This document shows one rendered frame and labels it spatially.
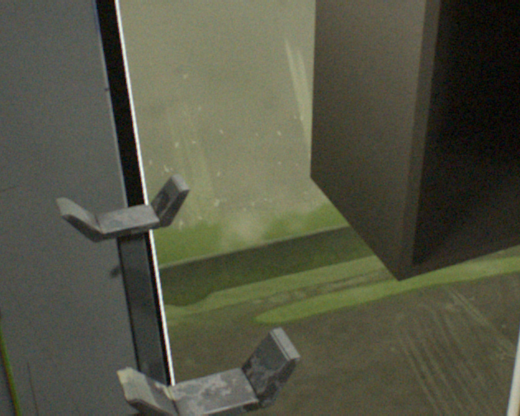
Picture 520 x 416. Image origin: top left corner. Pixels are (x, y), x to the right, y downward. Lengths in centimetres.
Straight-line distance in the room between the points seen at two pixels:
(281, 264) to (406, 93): 110
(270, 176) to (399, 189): 96
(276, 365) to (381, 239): 137
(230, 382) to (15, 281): 61
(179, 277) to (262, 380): 212
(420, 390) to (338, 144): 63
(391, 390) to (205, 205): 69
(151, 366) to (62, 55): 39
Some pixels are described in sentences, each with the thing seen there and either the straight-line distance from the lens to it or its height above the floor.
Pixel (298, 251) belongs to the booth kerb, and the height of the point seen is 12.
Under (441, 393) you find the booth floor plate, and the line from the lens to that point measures 226.
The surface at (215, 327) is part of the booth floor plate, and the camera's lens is 253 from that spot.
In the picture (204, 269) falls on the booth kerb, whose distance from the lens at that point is 259.
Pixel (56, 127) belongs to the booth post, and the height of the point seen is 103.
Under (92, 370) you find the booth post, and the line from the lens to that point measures 113.
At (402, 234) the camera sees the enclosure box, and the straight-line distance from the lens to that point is 176.
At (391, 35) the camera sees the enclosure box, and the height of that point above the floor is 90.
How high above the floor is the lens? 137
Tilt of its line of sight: 26 degrees down
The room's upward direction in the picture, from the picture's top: 5 degrees counter-clockwise
